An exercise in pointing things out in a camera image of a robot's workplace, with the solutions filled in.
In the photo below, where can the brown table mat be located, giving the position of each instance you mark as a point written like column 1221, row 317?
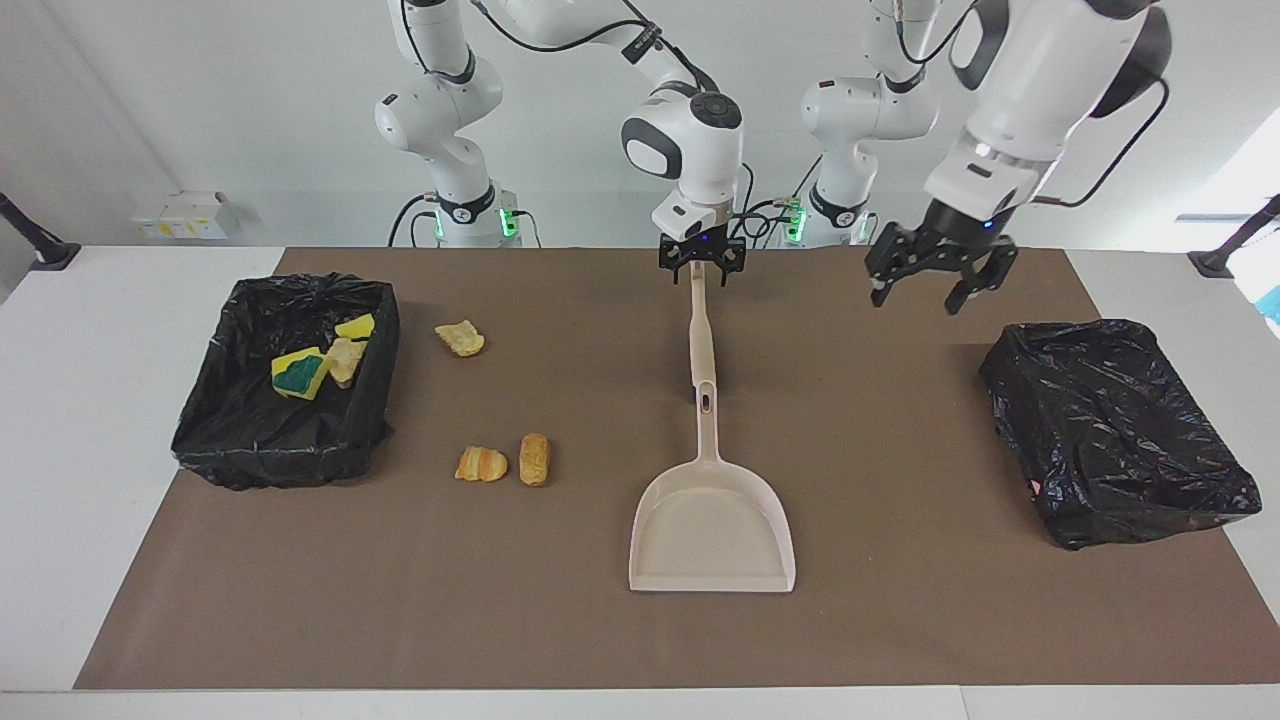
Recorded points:
column 600, row 640

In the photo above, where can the beige plastic dustpan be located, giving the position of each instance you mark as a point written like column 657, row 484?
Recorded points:
column 710, row 540

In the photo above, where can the tan sponge chunk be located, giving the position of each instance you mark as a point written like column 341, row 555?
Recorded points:
column 345, row 360

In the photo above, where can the black bag-lined trash bin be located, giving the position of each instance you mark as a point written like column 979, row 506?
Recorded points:
column 250, row 440

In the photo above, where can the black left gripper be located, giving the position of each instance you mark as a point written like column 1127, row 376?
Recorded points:
column 960, row 232

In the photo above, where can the beige hand brush black bristles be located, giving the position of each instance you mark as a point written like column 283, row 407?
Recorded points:
column 702, row 330

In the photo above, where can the small yellow sponge wedge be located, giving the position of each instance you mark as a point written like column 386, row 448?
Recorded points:
column 355, row 328

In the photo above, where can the black camera stand clamp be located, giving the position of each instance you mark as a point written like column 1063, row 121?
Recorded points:
column 1215, row 262
column 50, row 250

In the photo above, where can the pale yellow chip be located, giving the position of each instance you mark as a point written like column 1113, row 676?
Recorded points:
column 462, row 340

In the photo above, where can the white cardboard box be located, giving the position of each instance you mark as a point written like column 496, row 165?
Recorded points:
column 185, row 215

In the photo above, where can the blue object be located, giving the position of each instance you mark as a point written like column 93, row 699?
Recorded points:
column 1273, row 305

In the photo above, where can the black bag-lined bin pink tag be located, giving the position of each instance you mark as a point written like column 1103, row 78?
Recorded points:
column 1120, row 440

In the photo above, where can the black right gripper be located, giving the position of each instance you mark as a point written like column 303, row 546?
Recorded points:
column 702, row 250

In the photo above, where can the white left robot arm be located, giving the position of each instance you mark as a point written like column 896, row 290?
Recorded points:
column 1040, row 70

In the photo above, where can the large yellow green-backed sponge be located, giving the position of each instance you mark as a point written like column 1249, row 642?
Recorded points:
column 300, row 380

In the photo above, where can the yellow sponge slice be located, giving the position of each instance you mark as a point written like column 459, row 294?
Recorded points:
column 295, row 355

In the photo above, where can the brown bread roll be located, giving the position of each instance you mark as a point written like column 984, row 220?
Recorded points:
column 535, row 460

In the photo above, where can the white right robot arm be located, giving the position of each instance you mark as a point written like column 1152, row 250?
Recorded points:
column 690, row 140

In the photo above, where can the orange striped croissant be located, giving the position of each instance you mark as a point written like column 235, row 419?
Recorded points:
column 480, row 465

